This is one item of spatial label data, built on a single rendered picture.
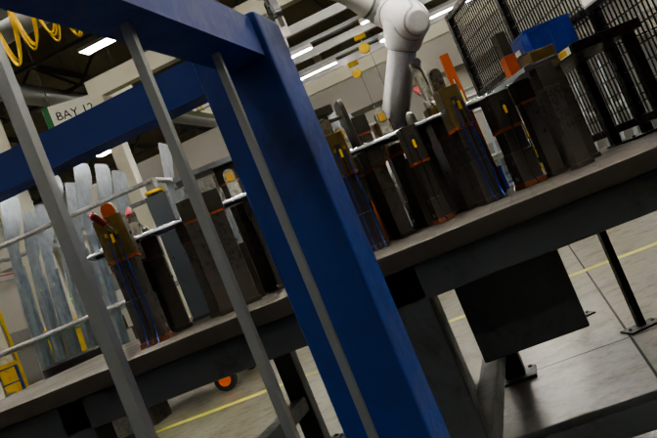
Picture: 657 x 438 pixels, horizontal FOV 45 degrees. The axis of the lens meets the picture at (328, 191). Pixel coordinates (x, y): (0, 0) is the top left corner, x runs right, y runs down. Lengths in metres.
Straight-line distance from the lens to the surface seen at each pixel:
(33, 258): 7.37
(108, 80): 9.43
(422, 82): 2.68
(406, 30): 2.78
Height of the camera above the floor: 0.77
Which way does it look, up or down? 3 degrees up
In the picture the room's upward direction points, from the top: 23 degrees counter-clockwise
